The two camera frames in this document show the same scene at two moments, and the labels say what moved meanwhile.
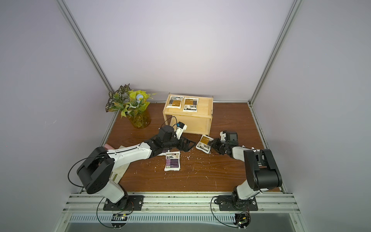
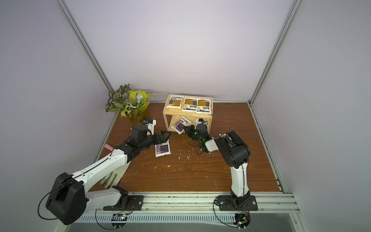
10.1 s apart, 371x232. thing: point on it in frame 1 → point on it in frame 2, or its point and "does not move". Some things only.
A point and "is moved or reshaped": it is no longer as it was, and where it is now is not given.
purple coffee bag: [172, 161] is moved or reshaped
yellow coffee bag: [204, 144] is moved or reshaped
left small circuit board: [119, 217] does not move
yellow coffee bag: [190, 104] does not move
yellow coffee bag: [175, 102] does not move
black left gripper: [185, 148] → [157, 140]
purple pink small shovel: [108, 147] does not move
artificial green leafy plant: [127, 101] does not move
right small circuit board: [241, 220] does not move
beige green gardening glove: [118, 173] does not move
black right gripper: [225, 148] → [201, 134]
